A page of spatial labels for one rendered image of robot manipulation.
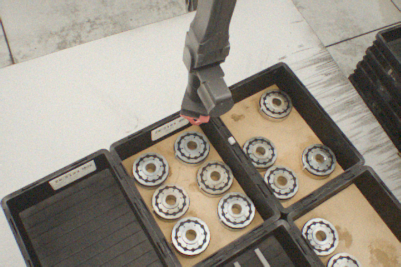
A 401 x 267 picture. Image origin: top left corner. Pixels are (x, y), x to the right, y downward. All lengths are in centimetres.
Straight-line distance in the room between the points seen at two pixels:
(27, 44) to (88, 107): 121
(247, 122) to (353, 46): 158
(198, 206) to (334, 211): 39
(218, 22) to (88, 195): 68
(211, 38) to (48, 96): 89
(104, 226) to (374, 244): 75
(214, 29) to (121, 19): 195
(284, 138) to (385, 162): 41
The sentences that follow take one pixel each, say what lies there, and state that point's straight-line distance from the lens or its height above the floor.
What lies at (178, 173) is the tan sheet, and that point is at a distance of 122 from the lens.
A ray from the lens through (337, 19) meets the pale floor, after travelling 291.
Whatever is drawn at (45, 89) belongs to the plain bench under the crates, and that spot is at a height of 70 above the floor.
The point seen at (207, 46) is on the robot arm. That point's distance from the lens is 77.
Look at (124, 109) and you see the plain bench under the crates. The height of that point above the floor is 70.
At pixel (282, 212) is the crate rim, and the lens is 112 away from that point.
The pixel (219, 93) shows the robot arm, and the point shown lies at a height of 127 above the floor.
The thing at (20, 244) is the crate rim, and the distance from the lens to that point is 111.
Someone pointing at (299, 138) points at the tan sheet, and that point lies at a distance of 133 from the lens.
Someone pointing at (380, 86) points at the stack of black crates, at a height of 40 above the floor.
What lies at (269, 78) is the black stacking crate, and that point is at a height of 88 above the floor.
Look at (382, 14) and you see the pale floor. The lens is 308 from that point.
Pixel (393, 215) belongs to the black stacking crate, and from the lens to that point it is 128.
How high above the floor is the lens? 196
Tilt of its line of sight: 63 degrees down
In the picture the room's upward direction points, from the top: 9 degrees clockwise
